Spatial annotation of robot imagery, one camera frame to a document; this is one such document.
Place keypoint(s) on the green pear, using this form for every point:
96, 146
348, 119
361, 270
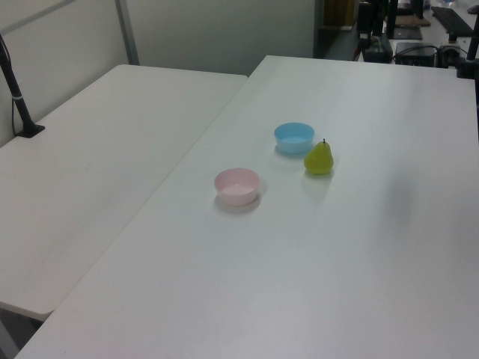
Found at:
318, 162

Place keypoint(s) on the pink plastic bowl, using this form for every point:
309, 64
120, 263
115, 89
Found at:
236, 187

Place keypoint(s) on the blue plastic bowl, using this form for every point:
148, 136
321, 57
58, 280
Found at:
293, 140

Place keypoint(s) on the white side table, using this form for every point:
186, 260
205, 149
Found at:
93, 168

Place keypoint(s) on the dark shelf cabinet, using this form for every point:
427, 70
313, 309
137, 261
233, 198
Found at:
333, 41

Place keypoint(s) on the dark equipment rack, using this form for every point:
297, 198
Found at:
370, 22

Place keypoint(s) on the black box device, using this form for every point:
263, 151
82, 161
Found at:
416, 53

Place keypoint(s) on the black flat mat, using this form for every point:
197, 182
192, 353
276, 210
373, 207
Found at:
406, 34

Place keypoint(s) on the brown wooden board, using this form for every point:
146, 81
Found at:
411, 20

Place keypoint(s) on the grey small device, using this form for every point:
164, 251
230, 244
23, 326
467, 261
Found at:
448, 55

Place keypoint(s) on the black pole with clamp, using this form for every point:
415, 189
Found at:
469, 56

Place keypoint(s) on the black keyboard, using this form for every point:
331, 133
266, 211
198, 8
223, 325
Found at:
452, 20

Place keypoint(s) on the grey partition post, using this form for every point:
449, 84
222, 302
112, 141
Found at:
127, 33

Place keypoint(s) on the black camera stand pole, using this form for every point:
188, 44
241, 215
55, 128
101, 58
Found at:
15, 93

